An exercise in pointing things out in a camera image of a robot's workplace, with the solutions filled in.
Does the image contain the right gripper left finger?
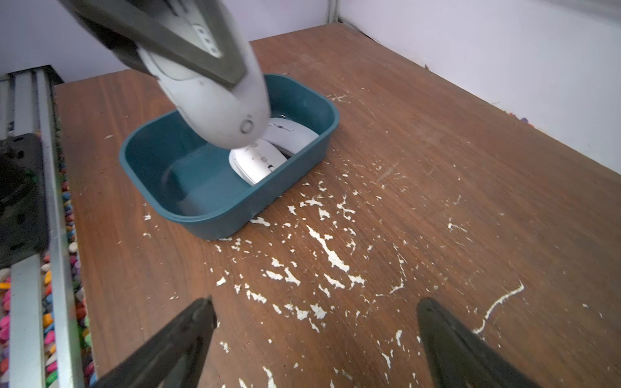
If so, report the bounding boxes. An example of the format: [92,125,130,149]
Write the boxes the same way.
[95,297,218,387]

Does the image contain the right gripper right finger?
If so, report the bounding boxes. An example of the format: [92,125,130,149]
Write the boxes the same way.
[417,297,538,387]

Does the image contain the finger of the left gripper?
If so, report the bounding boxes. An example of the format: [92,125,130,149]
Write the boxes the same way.
[61,1,247,89]

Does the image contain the white ergonomic mouse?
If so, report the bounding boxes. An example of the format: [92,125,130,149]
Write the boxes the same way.
[137,1,271,150]

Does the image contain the white slim mouse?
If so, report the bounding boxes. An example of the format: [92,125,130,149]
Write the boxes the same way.
[262,117,319,158]

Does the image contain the teal plastic storage box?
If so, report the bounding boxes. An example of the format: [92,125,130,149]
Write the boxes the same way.
[119,74,340,241]

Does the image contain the colourful pebble strip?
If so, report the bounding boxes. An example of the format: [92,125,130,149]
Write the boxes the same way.
[1,122,90,387]

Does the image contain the aluminium front rail frame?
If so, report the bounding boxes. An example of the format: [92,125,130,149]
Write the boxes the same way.
[1,66,89,387]

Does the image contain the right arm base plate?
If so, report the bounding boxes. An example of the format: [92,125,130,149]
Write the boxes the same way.
[1,134,49,268]

